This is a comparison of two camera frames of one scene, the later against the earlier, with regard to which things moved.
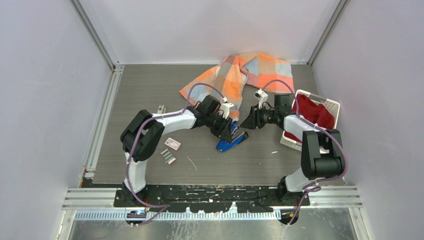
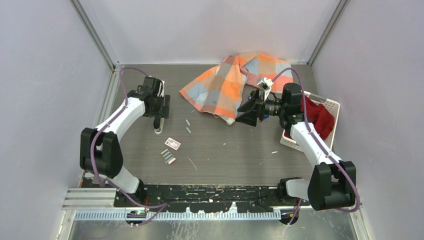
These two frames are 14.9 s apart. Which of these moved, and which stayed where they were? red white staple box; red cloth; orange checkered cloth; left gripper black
Moved: left gripper black
Stayed: red cloth; red white staple box; orange checkered cloth
